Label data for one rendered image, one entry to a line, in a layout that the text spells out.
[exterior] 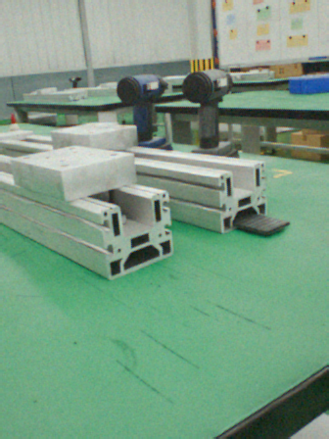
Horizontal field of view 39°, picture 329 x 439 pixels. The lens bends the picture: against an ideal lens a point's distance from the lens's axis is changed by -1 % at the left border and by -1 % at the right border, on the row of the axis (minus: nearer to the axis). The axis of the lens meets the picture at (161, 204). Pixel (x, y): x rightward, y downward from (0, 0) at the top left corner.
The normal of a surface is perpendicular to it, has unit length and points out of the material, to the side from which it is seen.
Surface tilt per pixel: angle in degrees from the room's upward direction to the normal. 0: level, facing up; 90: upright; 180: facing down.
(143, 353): 0
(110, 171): 90
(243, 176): 90
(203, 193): 90
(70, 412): 0
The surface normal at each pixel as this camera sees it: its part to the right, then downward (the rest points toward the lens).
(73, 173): 0.63, 0.16
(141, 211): -0.77, 0.25
